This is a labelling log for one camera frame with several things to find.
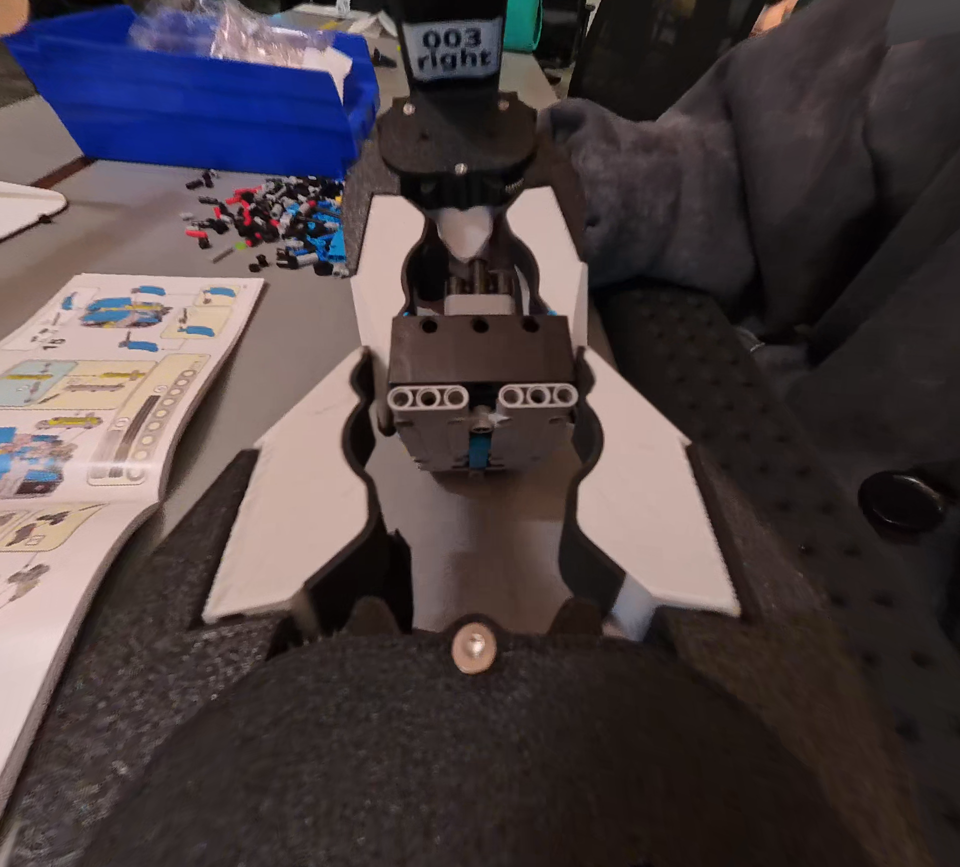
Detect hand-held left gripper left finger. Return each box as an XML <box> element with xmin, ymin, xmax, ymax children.
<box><xmin>201</xmin><ymin>345</ymin><xmax>391</xmax><ymax>624</ymax></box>

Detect open instruction booklet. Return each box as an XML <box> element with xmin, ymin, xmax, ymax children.
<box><xmin>0</xmin><ymin>273</ymin><xmax>267</xmax><ymax>808</ymax></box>

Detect person's right forearm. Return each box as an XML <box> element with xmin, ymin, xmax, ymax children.
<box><xmin>540</xmin><ymin>98</ymin><xmax>755</xmax><ymax>300</ymax></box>

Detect blue grey toy robot model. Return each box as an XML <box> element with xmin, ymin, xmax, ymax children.
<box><xmin>386</xmin><ymin>274</ymin><xmax>580</xmax><ymax>480</ymax></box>

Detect black round cap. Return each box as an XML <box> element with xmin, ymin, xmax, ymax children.
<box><xmin>857</xmin><ymin>471</ymin><xmax>948</xmax><ymax>547</ymax></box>

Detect clear plastic bags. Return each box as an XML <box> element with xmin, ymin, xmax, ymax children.
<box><xmin>127</xmin><ymin>0</ymin><xmax>355</xmax><ymax>72</ymax></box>

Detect pile of small brick parts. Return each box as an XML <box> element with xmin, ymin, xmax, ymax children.
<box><xmin>180</xmin><ymin>169</ymin><xmax>351</xmax><ymax>280</ymax></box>

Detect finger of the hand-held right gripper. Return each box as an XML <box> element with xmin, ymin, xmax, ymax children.
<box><xmin>498</xmin><ymin>188</ymin><xmax>591</xmax><ymax>352</ymax></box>
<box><xmin>351</xmin><ymin>195</ymin><xmax>440</xmax><ymax>367</ymax></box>

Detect blue storage bin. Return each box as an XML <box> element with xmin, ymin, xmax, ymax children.
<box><xmin>3</xmin><ymin>4</ymin><xmax>380</xmax><ymax>180</ymax></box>

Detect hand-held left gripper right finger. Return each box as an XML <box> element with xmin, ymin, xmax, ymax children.
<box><xmin>558</xmin><ymin>345</ymin><xmax>741</xmax><ymax>642</ymax></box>

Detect black dotted pad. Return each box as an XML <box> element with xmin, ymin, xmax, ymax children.
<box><xmin>592</xmin><ymin>282</ymin><xmax>960</xmax><ymax>867</ymax></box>

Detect white desk lamp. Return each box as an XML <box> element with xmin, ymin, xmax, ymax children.
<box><xmin>0</xmin><ymin>180</ymin><xmax>69</xmax><ymax>243</ymax></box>

